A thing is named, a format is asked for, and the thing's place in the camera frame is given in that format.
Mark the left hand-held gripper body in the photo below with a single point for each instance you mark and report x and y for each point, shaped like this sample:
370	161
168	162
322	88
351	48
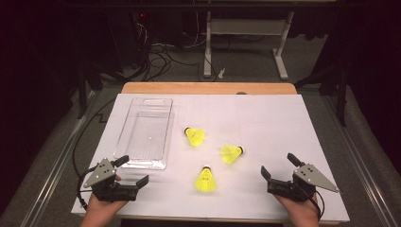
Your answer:
104	184

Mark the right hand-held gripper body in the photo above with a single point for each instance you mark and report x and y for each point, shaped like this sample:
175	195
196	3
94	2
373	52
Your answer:
302	183

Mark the yellow shuttlecock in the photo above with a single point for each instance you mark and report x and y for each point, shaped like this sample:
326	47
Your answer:
196	138
205	181
230	153

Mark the clear plastic tray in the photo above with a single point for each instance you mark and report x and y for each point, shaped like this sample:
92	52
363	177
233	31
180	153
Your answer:
148	126

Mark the person's left hand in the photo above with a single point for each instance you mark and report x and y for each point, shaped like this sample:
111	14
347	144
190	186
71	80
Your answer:
102	209

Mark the person's right hand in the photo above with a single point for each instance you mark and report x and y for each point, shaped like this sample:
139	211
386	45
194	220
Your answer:
302	213

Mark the white board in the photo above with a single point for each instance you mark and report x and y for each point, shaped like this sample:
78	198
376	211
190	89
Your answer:
268	126

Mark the black metal stand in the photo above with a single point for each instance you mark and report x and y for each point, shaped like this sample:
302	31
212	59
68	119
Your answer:
82	94
342	101

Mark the dark round table grommet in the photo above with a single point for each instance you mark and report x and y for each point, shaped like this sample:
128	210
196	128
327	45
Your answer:
241	93

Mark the wooden table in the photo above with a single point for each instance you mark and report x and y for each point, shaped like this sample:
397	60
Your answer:
208	88

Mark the small white floor object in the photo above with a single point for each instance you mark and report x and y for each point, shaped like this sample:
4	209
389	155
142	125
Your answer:
222	73

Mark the black equipment with red light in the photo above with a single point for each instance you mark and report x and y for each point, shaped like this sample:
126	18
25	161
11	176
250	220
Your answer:
129	38

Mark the metal floor rail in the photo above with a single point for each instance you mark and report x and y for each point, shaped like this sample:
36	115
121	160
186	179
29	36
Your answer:
56	170
362	176

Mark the white metal desk frame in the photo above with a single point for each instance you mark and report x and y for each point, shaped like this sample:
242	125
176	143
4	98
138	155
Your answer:
249	26

